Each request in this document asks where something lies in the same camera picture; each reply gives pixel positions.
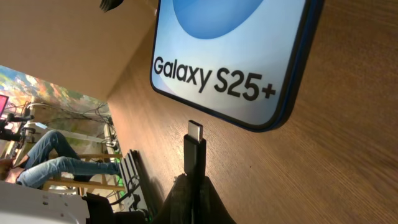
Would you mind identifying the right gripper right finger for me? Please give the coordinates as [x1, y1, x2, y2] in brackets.
[198, 177, 236, 224]

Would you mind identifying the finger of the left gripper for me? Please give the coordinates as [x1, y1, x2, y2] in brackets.
[99, 0, 124, 12]

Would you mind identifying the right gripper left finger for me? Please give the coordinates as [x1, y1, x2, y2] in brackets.
[152, 174, 193, 224]

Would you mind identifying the black USB charging cable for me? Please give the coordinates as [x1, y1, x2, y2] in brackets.
[183, 119, 208, 224]

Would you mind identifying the blue Galaxy smartphone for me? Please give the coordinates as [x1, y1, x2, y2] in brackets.
[149, 0, 324, 132]

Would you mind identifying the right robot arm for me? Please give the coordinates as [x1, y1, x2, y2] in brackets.
[1, 174, 234, 224]

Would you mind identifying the wooden chair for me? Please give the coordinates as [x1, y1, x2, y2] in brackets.
[42, 152, 126, 197]

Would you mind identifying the seated person in jeans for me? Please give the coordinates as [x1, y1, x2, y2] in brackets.
[1, 130, 121, 189]

